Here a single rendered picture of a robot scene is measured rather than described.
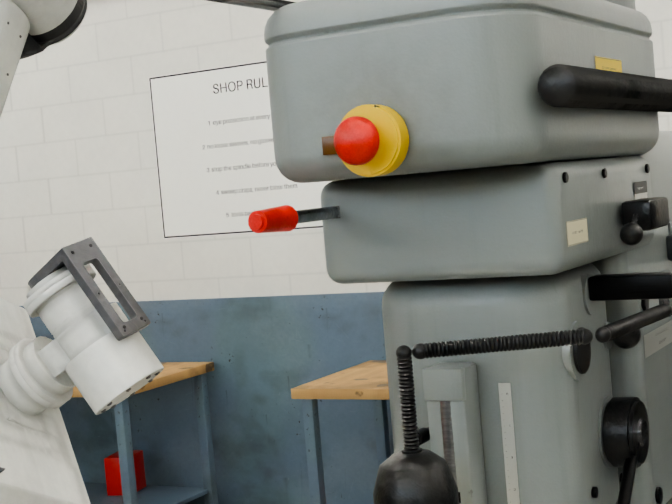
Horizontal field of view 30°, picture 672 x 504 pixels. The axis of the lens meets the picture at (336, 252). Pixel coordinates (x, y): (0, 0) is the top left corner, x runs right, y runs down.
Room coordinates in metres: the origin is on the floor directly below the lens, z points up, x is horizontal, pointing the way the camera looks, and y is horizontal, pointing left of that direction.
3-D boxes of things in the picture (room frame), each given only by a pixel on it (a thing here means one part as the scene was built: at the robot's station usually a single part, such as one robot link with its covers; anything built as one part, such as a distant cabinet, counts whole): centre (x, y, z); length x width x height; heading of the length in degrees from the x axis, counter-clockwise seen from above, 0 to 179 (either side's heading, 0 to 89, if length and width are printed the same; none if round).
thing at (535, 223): (1.29, -0.17, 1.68); 0.34 x 0.24 x 0.10; 151
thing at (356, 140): (1.03, -0.03, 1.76); 0.04 x 0.03 x 0.04; 61
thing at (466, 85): (1.27, -0.16, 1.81); 0.47 x 0.26 x 0.16; 151
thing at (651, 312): (1.12, -0.26, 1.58); 0.17 x 0.01 x 0.01; 147
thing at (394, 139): (1.05, -0.04, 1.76); 0.06 x 0.02 x 0.06; 61
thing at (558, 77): (1.21, -0.29, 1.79); 0.45 x 0.04 x 0.04; 151
